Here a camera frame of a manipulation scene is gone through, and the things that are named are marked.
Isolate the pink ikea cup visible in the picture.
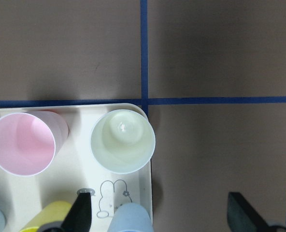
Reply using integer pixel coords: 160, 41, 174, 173
0, 111, 69, 176

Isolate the cream white ikea cup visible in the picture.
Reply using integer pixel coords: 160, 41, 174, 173
90, 109, 156, 174

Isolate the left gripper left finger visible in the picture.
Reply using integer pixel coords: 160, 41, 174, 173
38, 188, 95, 232

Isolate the light blue ikea cup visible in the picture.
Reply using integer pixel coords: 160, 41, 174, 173
108, 203, 154, 232

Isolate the yellow ikea cup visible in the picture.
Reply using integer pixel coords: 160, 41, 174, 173
20, 201, 72, 232

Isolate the cream serving tray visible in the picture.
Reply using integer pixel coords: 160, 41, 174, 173
0, 103, 153, 232

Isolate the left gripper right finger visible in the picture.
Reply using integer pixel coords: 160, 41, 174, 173
227, 192, 286, 232

